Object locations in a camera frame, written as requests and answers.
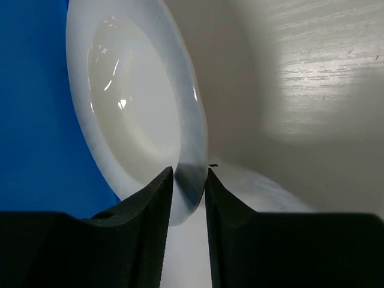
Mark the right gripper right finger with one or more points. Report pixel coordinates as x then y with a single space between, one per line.
269 249

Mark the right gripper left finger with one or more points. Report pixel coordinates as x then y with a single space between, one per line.
122 246

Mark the round white bowl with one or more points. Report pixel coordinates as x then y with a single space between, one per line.
136 98

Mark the blue plastic bin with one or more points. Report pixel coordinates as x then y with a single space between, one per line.
45 162

